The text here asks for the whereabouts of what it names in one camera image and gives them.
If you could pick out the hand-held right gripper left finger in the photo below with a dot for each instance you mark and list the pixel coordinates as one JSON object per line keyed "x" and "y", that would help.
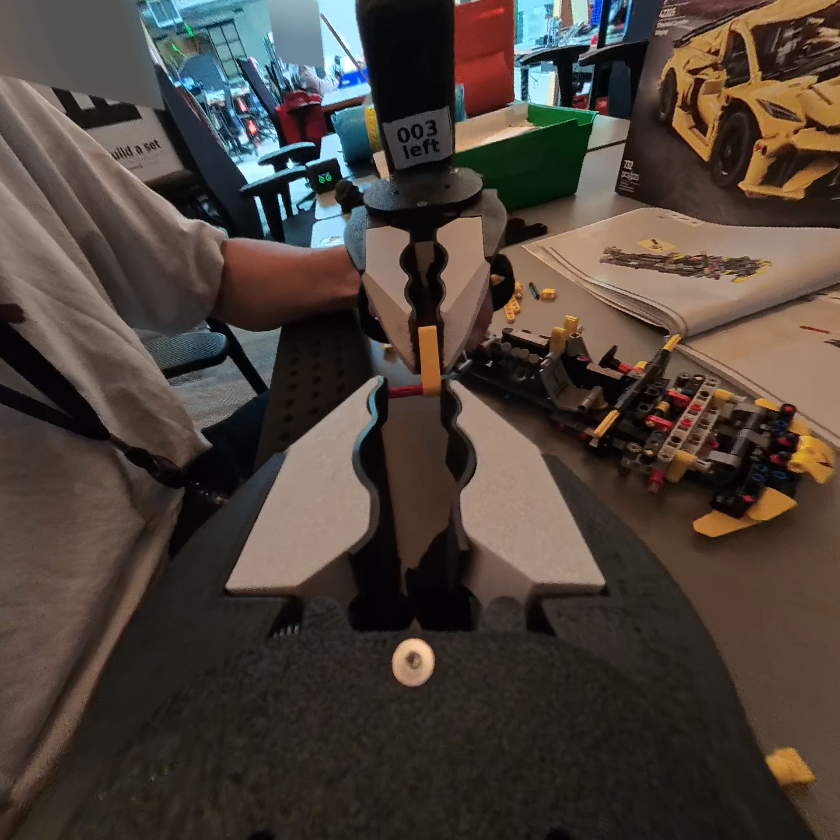
{"x": 302, "y": 518}

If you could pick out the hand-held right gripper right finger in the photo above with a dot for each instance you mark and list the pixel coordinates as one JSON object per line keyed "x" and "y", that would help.
{"x": 531, "y": 518}

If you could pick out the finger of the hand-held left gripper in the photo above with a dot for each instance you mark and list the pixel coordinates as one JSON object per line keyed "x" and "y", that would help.
{"x": 387, "y": 282}
{"x": 466, "y": 275}

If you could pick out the lego car model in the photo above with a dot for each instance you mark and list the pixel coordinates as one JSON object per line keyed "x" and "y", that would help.
{"x": 656, "y": 420}

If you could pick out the pile of red blue pins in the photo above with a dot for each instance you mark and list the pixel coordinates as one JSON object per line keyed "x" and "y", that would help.
{"x": 787, "y": 766}

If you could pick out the pile of yellow lego parts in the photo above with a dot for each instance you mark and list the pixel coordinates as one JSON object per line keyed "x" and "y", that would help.
{"x": 515, "y": 305}

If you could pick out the lego instruction booklet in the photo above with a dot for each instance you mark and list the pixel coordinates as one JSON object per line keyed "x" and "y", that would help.
{"x": 689, "y": 282}

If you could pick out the lego set box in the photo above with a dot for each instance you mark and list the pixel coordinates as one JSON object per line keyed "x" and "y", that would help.
{"x": 735, "y": 98}

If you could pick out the person's left hand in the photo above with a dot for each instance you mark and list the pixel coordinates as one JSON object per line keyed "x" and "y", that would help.
{"x": 480, "y": 328}

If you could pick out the red plastic container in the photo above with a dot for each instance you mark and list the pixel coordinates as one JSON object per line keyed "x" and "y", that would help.
{"x": 485, "y": 52}

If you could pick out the teal rolled mat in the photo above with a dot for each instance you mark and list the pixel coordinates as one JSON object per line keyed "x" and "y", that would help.
{"x": 351, "y": 134}

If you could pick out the black perforated chair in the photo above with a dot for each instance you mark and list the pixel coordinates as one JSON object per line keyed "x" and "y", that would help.
{"x": 315, "y": 380}

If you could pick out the black device green lights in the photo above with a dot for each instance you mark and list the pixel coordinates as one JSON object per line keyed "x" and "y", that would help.
{"x": 323, "y": 177}

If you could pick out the green plastic bin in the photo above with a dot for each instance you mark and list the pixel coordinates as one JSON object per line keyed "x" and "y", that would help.
{"x": 531, "y": 164}

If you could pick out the black office chair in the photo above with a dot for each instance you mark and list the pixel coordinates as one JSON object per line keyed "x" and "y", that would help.
{"x": 282, "y": 184}

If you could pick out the black and white sign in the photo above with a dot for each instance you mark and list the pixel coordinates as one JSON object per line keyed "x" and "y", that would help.
{"x": 131, "y": 151}

